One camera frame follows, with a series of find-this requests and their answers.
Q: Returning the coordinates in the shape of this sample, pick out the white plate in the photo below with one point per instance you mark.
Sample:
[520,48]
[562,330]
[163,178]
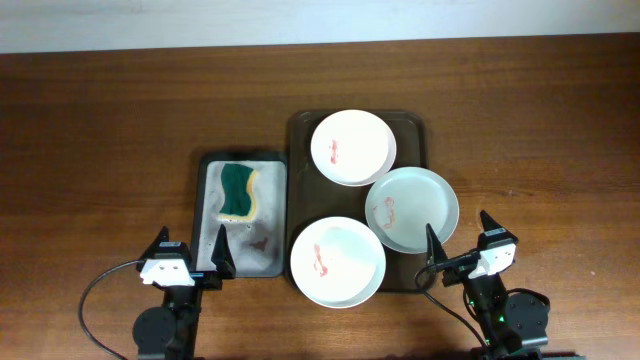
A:
[353,147]
[337,262]

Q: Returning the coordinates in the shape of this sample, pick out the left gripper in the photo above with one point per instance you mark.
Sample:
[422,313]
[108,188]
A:
[224,269]

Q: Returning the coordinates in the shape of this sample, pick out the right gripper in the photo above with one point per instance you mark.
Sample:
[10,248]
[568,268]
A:
[436,253]

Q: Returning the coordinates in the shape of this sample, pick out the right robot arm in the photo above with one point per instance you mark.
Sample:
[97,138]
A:
[512,321]

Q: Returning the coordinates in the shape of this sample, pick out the small black soapy tray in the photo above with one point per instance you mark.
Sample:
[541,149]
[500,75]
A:
[255,238]

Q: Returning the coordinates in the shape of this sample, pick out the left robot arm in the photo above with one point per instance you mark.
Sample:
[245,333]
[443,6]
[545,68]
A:
[169,331]

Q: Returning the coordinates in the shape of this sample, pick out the pale grey-blue plate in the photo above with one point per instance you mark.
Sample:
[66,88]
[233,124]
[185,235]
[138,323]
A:
[402,203]

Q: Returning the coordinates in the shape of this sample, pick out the green and yellow sponge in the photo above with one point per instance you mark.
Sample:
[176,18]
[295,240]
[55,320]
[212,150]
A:
[237,182]

